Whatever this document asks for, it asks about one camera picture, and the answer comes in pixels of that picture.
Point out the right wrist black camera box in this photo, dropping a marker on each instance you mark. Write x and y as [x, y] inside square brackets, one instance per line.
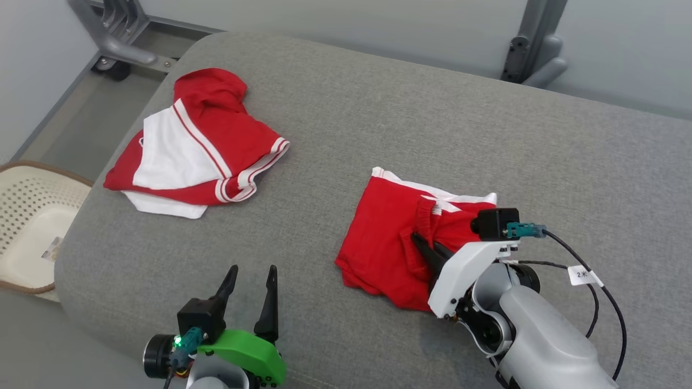
[494, 224]

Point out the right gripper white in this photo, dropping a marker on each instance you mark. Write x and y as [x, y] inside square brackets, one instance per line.
[465, 270]

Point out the grey metal frame with caster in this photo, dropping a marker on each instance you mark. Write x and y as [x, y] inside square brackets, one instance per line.
[116, 32]

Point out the red white basketball jersey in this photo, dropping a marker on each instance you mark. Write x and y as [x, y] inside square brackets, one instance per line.
[216, 135]

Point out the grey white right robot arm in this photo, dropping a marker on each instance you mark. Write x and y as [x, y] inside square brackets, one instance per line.
[546, 340]

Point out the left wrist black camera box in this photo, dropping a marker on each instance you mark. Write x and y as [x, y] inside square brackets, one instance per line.
[200, 319]

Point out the grey metal partition post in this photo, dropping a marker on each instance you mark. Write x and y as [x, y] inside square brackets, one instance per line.
[532, 38]

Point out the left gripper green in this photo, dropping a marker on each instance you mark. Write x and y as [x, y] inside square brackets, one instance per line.
[248, 351]

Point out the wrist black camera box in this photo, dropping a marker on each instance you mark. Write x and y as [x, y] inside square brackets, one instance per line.
[494, 224]
[200, 319]

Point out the small paper label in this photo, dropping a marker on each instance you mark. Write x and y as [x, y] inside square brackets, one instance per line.
[53, 249]

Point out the red shorts white trim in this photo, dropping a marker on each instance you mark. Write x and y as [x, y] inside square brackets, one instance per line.
[378, 243]

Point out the cream perforated laundry basket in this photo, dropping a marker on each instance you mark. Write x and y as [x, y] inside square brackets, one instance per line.
[32, 227]

